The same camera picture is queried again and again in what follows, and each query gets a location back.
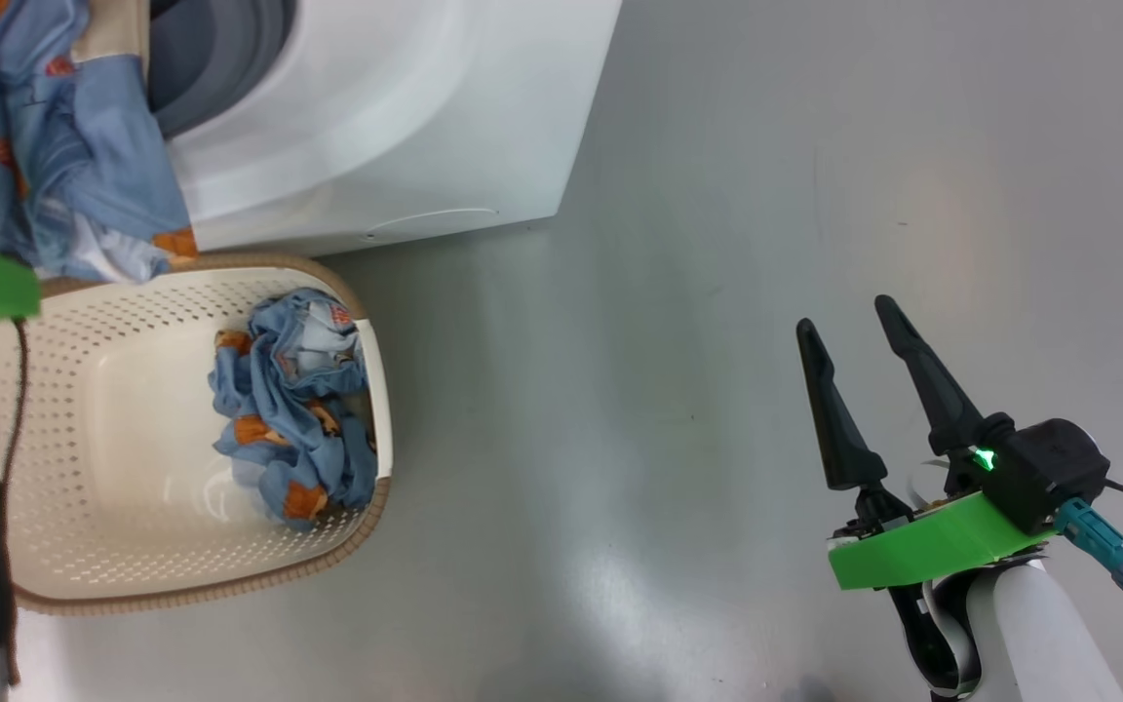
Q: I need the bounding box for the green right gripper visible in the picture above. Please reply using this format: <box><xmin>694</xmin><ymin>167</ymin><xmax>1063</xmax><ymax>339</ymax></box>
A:
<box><xmin>795</xmin><ymin>294</ymin><xmax>1060</xmax><ymax>593</ymax></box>

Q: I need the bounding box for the blue cartoon print garment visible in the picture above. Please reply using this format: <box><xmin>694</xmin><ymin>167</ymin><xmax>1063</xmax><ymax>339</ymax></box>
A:
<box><xmin>208</xmin><ymin>287</ymin><xmax>378</xmax><ymax>533</ymax></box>
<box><xmin>0</xmin><ymin>0</ymin><xmax>201</xmax><ymax>285</ymax></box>

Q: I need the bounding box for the grey rubber door gasket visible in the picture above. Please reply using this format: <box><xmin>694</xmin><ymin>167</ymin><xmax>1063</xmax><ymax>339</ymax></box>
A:
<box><xmin>146</xmin><ymin>0</ymin><xmax>298</xmax><ymax>138</ymax></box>

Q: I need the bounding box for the white front-load washing machine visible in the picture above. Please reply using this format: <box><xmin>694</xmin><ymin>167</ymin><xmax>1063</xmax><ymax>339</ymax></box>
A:
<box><xmin>146</xmin><ymin>0</ymin><xmax>624</xmax><ymax>260</ymax></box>

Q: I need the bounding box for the cream perforated laundry basket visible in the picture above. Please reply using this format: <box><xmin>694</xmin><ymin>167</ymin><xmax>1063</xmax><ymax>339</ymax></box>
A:
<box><xmin>0</xmin><ymin>253</ymin><xmax>395</xmax><ymax>616</ymax></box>

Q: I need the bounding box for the round white filter cover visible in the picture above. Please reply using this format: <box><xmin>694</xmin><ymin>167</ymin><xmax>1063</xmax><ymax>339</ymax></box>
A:
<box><xmin>361</xmin><ymin>206</ymin><xmax>502</xmax><ymax>242</ymax></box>

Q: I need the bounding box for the teal cable connector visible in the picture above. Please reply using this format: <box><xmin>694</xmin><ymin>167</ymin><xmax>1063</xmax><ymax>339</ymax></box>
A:
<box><xmin>1053</xmin><ymin>498</ymin><xmax>1123</xmax><ymax>597</ymax></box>

